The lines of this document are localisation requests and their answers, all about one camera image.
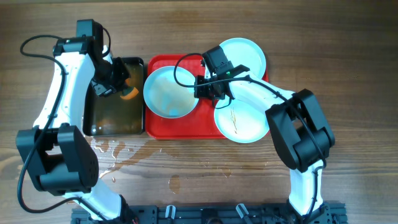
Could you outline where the orange green scrub sponge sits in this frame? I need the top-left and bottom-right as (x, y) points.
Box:
(120, 78), (139, 100)

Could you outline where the light blue plate bottom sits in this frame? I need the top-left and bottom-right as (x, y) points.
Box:
(214, 100), (269, 144)

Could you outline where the light blue plate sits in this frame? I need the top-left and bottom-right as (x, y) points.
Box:
(220, 37), (268, 81)
(214, 100), (269, 144)
(144, 66), (198, 119)

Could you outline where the light blue plate top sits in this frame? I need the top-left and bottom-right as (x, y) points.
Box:
(220, 37), (268, 81)

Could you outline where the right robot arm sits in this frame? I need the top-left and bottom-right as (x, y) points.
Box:
(194, 46), (335, 223)

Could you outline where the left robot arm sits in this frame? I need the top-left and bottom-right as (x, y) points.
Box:
(16, 19), (139, 223)

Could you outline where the red plastic tray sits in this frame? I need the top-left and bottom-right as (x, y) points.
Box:
(144, 54), (271, 140)

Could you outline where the black water tray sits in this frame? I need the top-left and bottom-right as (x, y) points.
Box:
(82, 57), (145, 136)

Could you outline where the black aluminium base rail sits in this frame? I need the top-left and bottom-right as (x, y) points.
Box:
(70, 202), (348, 224)

